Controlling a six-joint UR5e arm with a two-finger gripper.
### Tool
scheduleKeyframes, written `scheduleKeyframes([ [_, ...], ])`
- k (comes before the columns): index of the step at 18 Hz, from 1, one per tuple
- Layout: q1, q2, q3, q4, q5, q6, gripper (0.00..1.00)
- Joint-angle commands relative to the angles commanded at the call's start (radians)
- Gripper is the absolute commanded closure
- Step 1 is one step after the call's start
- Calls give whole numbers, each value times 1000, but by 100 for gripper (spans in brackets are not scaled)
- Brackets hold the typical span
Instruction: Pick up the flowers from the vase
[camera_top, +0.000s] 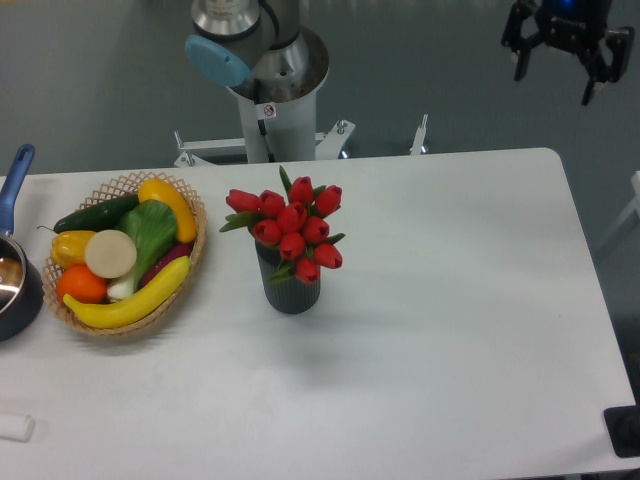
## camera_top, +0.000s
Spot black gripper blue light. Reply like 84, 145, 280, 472
501, 0, 635, 106

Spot red tulip bouquet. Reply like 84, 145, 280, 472
220, 167, 345, 285

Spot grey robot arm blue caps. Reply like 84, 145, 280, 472
185, 1, 635, 105

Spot dark grey ribbed vase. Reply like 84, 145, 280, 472
254, 240, 321, 314

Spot white furniture piece right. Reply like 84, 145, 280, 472
593, 171, 639, 263

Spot black device table corner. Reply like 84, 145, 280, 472
603, 405, 640, 458

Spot yellow squash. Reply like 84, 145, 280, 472
138, 178, 197, 243

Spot purple eggplant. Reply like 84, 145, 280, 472
139, 243, 192, 288

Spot green bok choy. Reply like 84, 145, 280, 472
107, 200, 177, 303

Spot woven wicker basket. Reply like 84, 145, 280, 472
41, 172, 206, 335

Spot green cucumber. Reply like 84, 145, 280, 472
38, 194, 139, 234

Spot yellow banana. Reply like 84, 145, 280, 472
63, 256, 191, 330

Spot beige round disc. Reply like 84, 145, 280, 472
84, 230, 137, 279

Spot yellow bell pepper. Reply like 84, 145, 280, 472
50, 230, 96, 269

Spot orange fruit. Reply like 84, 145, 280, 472
56, 265, 107, 304

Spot white cylinder object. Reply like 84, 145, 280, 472
0, 412, 36, 443

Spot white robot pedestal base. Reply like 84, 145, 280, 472
172, 85, 430, 169

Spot dark pot blue handle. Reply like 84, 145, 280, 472
1, 144, 43, 342

